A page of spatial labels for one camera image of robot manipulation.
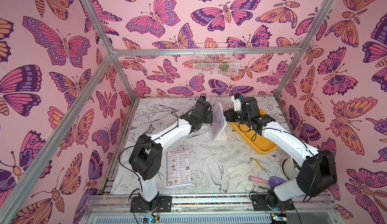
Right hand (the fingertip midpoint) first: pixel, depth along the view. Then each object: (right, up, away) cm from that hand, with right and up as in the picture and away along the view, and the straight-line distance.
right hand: (225, 111), depth 83 cm
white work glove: (+7, -35, 0) cm, 36 cm away
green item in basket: (+1, +27, +10) cm, 29 cm away
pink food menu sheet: (-3, -6, +4) cm, 8 cm away
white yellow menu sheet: (-26, -32, +2) cm, 42 cm away
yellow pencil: (+20, -30, +4) cm, 37 cm away
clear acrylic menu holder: (-8, -7, -4) cm, 12 cm away
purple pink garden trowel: (+24, -37, -4) cm, 44 cm away
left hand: (-8, -1, +6) cm, 10 cm away
